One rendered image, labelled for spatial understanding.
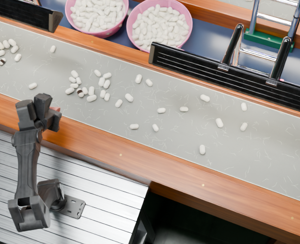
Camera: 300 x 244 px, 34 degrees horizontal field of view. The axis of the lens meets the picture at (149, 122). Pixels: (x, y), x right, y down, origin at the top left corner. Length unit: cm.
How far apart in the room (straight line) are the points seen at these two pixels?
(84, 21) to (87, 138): 54
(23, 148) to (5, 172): 44
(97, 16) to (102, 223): 86
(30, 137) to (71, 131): 32
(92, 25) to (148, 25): 23
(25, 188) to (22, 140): 16
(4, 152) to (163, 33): 79
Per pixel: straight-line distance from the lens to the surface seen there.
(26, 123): 160
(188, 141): 180
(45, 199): 160
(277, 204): 173
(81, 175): 188
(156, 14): 207
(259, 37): 205
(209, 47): 205
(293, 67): 204
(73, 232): 183
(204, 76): 154
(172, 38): 201
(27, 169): 150
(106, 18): 208
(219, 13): 204
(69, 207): 185
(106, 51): 197
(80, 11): 213
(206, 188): 172
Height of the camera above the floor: 242
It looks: 66 degrees down
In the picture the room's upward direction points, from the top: 12 degrees counter-clockwise
